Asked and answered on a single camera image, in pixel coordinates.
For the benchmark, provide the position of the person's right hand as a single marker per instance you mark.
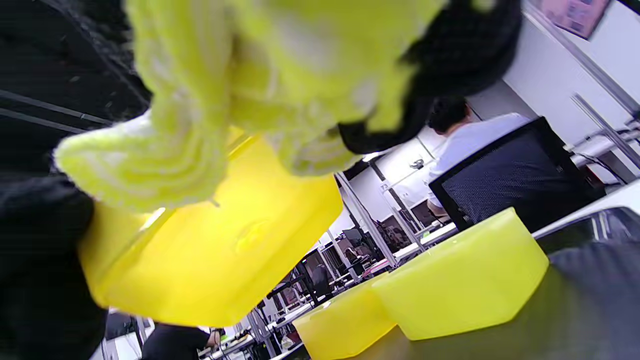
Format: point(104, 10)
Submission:
point(475, 45)

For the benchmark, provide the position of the person's left hand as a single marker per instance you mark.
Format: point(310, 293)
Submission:
point(40, 250)

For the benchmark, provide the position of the white yellow-edged dish cloth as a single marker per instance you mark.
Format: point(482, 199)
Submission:
point(300, 50)

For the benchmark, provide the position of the amber yellow plastic food container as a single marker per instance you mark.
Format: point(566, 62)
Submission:
point(225, 250)
point(345, 320)

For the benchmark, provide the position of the lemon yellow plastic food container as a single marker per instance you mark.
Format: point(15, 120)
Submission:
point(460, 280)

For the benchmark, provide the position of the black mesh office chair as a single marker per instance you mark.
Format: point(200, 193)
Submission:
point(515, 175)

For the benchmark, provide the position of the black plastic tray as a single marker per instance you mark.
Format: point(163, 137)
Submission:
point(575, 310)

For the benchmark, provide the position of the pink wall poster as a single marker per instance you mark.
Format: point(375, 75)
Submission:
point(575, 15)

